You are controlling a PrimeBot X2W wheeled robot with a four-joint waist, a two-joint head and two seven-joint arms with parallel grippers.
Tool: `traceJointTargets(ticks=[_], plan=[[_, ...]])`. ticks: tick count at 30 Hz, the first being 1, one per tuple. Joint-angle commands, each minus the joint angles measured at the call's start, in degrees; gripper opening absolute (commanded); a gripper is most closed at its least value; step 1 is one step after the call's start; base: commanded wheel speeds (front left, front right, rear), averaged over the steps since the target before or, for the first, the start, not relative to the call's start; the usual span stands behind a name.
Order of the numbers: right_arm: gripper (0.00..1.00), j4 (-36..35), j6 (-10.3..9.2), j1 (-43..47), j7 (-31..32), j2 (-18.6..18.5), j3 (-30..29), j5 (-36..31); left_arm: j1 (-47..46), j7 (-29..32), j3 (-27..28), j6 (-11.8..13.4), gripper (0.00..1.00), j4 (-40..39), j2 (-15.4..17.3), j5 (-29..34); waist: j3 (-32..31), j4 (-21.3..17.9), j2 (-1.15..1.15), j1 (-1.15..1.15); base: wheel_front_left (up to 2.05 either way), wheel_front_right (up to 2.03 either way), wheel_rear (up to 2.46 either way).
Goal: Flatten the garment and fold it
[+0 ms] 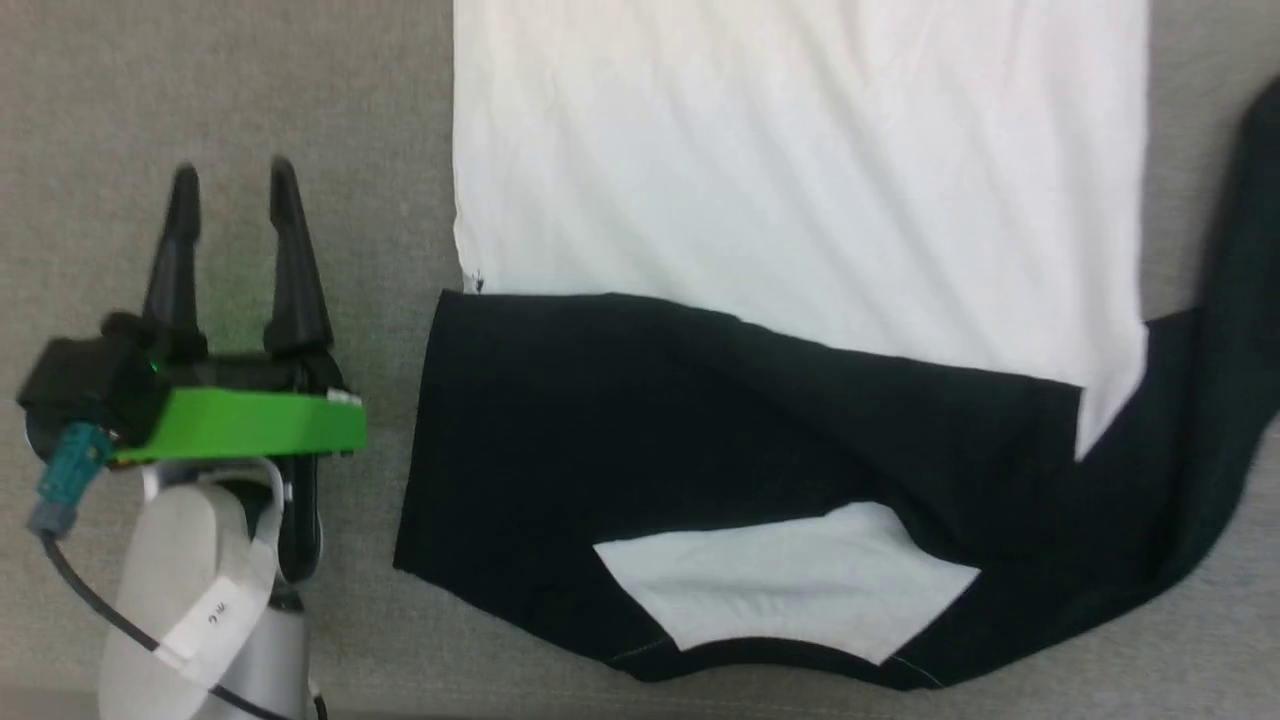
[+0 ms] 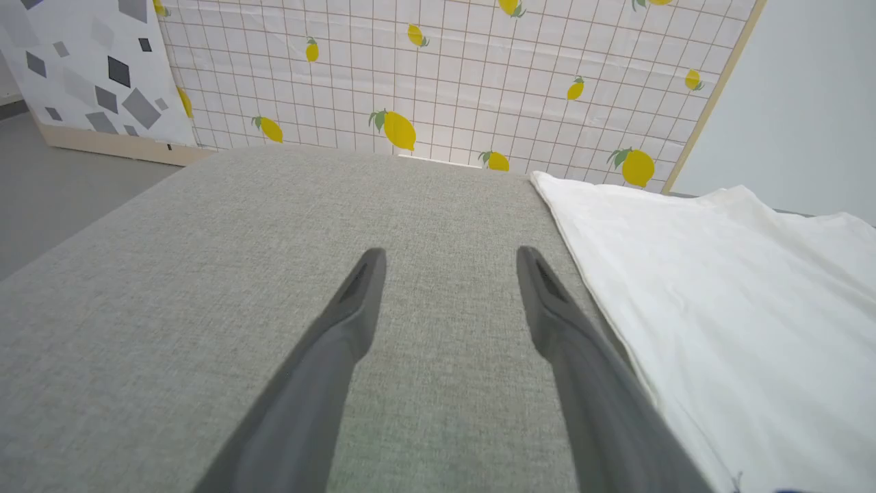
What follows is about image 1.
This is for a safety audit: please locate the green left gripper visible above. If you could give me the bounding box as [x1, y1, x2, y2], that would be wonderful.
[108, 156, 369, 465]

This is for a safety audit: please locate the black and white shirt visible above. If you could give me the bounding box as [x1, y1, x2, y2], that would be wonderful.
[392, 0, 1280, 693]

